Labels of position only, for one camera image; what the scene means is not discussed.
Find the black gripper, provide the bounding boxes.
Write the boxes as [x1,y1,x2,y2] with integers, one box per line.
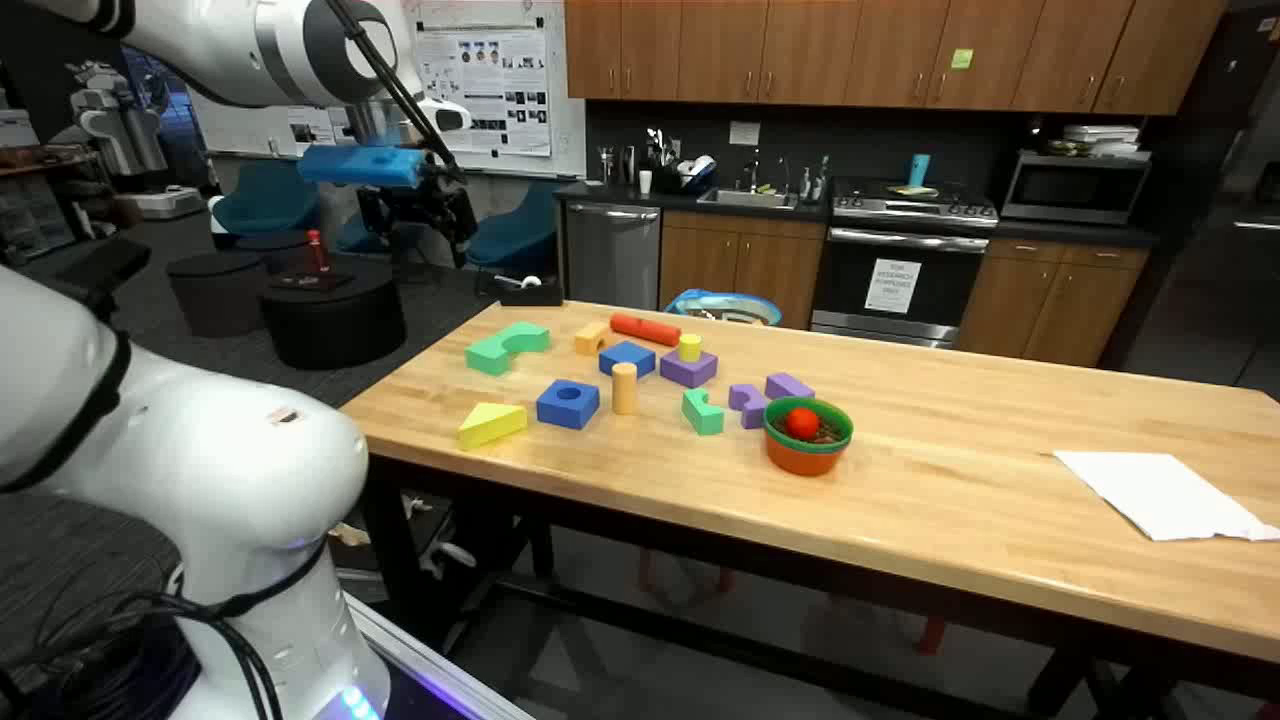
[352,182,480,256]

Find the tan cylinder block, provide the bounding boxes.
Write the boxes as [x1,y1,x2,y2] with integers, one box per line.
[608,362,643,419]

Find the white robot base platform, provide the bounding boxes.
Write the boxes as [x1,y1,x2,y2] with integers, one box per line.
[335,594,536,720]

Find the large green arch block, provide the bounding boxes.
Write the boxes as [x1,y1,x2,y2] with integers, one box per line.
[465,322,556,382]

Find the yellow wedge block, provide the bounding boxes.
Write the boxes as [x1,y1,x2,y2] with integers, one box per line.
[456,400,533,453]

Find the blue block with hole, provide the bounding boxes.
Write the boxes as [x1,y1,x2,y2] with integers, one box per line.
[533,377,605,432]

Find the blue square block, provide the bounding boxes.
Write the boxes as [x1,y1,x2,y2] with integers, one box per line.
[596,342,658,382]

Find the red cylinder block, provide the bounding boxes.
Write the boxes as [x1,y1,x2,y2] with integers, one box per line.
[608,308,683,354]

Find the purple rectangular block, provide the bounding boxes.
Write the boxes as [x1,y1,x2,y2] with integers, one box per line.
[654,349,724,392]

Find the small green block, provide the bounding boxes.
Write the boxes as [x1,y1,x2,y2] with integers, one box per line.
[679,386,727,441]

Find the purple arch block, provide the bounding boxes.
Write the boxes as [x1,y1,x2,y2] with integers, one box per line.
[724,382,772,432]

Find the purple flat block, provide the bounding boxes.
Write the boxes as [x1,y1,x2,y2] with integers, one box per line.
[763,367,821,409]

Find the red bottle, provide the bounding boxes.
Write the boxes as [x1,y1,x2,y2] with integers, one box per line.
[299,226,335,281]

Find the blue lounge chair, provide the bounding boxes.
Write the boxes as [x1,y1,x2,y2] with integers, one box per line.
[465,178,573,276]

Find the large black round ottoman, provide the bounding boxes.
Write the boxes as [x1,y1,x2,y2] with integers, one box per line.
[254,256,409,377]

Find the teal bean bag chair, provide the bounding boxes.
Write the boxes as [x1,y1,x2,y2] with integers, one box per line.
[213,158,325,252]

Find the small black round ottoman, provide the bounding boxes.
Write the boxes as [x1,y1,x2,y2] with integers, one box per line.
[165,248,272,342]

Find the steel dishwasher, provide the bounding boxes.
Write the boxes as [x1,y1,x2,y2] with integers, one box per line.
[558,196,662,313]

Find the dark kettle on counter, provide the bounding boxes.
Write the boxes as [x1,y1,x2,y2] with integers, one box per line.
[662,154,718,200]

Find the gray background machine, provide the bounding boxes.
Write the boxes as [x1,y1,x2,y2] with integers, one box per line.
[65,58,177,188]

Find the blue round bin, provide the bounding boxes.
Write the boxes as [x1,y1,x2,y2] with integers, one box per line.
[658,285,786,332]

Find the wide wooden lower cabinet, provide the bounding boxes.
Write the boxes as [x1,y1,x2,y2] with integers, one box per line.
[654,209,826,332]

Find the steel sink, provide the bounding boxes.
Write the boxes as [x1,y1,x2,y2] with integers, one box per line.
[691,183,805,217]

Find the wooden upper cabinets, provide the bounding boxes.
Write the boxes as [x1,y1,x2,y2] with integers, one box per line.
[558,0,1231,120]

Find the red ball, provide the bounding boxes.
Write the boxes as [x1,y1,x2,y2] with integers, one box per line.
[780,406,826,445]

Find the orange bowl green rim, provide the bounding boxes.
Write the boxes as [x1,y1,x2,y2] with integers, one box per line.
[759,398,855,481]

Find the white paper on oven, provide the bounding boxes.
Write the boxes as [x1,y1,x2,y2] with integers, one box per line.
[860,256,928,322]

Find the black oven stove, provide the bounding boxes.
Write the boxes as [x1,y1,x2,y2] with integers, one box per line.
[808,183,1002,354]

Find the gray fabric cover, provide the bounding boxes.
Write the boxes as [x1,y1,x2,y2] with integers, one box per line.
[0,493,186,720]

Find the narrow wooden lower cabinet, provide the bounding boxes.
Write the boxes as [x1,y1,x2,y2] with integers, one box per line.
[955,231,1150,372]

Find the black microwave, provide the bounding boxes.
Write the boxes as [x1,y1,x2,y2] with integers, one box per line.
[999,144,1155,231]

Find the stacked white plates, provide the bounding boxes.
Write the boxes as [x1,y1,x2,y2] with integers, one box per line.
[1061,120,1145,162]

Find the white paper sheet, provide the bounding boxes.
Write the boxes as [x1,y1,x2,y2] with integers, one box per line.
[1051,450,1280,548]

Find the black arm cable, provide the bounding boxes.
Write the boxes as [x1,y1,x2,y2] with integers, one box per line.
[316,0,467,182]

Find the white wall poster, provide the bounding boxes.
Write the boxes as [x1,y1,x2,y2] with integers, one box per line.
[398,0,556,163]

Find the black table frame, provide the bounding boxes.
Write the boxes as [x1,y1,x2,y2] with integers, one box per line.
[356,453,1280,720]

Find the black base cable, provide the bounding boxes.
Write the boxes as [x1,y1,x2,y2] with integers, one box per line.
[157,538,330,720]

